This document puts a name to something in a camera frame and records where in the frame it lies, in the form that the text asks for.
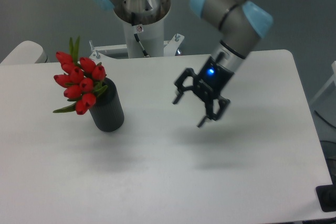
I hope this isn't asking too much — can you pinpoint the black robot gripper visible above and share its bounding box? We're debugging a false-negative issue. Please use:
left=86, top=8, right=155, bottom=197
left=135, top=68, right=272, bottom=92
left=172, top=55, right=235, bottom=128

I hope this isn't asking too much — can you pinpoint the red tulip bouquet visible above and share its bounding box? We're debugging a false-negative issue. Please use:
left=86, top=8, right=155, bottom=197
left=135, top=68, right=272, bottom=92
left=53, top=37, right=108, bottom=115

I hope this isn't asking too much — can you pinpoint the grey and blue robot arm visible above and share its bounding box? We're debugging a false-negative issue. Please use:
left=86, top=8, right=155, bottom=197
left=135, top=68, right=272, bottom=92
left=94, top=0, right=273, bottom=122

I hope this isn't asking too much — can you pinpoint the black ribbed cylindrical vase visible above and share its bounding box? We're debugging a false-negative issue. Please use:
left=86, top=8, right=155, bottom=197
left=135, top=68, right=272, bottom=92
left=89, top=78, right=124, bottom=132

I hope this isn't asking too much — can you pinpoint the black device at table corner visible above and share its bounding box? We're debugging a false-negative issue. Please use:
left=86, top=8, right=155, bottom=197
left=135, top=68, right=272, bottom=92
left=316, top=185, right=335, bottom=212

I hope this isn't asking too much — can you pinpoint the white rounded side table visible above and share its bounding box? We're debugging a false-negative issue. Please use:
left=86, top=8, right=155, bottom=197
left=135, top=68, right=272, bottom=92
left=1, top=40, right=49, bottom=66

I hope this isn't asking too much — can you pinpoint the black pedestal cable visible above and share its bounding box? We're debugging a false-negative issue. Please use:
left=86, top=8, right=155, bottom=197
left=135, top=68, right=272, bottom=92
left=130, top=12, right=151, bottom=58

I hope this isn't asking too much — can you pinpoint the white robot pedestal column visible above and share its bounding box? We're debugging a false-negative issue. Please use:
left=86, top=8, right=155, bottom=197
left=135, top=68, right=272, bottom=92
left=112, top=0, right=172, bottom=58

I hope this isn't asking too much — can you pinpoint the white pedestal base frame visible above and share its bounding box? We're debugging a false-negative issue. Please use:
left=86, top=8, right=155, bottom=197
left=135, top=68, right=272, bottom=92
left=88, top=33, right=185, bottom=61

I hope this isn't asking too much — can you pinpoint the white frame at right edge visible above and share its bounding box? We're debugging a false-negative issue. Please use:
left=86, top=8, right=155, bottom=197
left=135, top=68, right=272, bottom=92
left=309, top=61, right=335, bottom=108

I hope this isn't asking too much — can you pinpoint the black floor cable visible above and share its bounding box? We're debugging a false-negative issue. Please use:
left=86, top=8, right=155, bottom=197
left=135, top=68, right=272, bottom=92
left=314, top=110, right=336, bottom=128

